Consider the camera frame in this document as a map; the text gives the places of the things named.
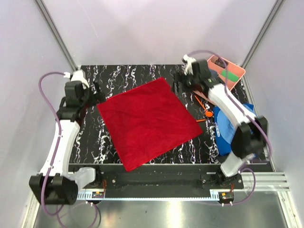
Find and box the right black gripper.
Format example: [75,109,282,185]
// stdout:
[170,71,199,94]

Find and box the orange plastic spoon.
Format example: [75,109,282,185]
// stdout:
[195,95,213,117]

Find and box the red cloth napkin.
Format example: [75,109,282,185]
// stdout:
[97,77,202,171]

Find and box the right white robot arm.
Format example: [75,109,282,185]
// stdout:
[172,55,268,188]

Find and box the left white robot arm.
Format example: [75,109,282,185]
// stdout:
[29,81,105,205]

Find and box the grey-blue cloth in tray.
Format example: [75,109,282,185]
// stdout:
[209,69,219,80]

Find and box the dark patterned item in tray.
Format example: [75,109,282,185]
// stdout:
[213,58,228,68]

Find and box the green cloth in tray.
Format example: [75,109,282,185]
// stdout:
[220,69,239,82]

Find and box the pink divided organizer tray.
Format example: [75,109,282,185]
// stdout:
[207,55,246,91]

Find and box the light blue bucket hat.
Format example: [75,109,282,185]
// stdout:
[213,106,236,144]

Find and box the dark blue cloth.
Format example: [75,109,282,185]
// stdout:
[215,103,259,159]

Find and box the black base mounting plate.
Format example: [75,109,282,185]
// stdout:
[68,164,244,190]

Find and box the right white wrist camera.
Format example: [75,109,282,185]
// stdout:
[182,55,196,75]

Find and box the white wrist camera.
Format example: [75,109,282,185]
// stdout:
[182,55,196,75]
[64,70,89,88]

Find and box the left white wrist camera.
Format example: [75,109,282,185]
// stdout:
[64,70,89,88]

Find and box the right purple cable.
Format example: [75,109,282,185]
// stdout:
[187,49,274,206]

